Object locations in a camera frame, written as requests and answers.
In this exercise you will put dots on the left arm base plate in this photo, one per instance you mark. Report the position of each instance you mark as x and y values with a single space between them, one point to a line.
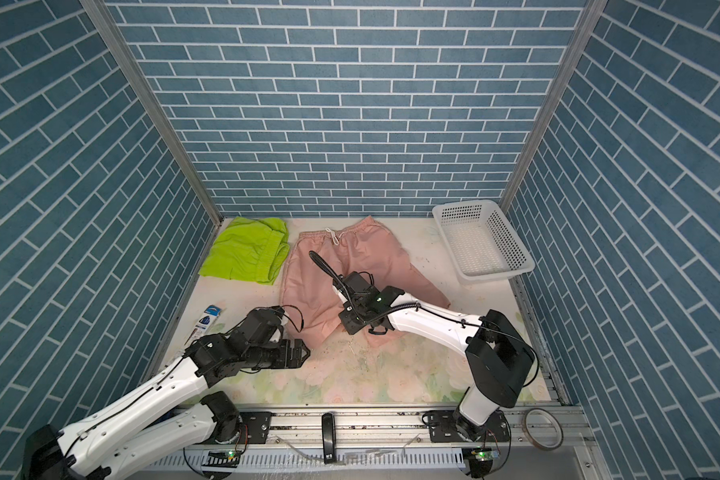
252 428

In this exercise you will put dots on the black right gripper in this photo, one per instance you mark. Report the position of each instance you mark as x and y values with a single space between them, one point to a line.
349 325

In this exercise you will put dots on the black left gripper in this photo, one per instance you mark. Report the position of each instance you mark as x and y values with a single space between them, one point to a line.
287 360

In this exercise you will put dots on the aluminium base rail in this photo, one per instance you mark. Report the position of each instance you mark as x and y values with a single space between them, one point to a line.
386 438

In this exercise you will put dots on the white plastic basket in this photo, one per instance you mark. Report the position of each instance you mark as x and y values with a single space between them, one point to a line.
481 242

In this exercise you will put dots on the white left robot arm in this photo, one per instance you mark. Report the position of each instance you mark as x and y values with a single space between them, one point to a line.
174 409

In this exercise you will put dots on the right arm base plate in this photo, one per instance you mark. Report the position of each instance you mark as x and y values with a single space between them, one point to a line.
450 426

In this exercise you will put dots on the lime green shorts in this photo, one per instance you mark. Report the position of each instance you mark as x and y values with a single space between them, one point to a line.
250 250

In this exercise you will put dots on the clear tape roll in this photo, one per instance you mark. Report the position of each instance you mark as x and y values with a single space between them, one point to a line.
542 429

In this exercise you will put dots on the left green circuit board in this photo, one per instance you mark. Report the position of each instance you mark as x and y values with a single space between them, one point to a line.
219 465

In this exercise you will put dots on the green circuit board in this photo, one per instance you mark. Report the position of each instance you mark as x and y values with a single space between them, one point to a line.
479 461
219 465

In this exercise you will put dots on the aluminium corner post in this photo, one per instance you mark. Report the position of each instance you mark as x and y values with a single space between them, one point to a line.
106 27
572 55

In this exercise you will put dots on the aluminium left corner post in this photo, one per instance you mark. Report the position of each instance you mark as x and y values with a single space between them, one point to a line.
106 27

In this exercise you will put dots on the right green circuit board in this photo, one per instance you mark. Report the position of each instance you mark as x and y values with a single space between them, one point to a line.
479 461

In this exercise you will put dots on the blue white pen box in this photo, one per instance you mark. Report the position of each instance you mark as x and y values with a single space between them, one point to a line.
203 323

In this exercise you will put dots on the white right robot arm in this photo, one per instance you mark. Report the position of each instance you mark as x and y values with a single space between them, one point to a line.
498 358

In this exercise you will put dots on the black handle on rail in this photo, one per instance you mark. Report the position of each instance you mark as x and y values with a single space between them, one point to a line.
328 432

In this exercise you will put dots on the aluminium right corner post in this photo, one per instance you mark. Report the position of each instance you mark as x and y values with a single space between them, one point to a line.
572 55

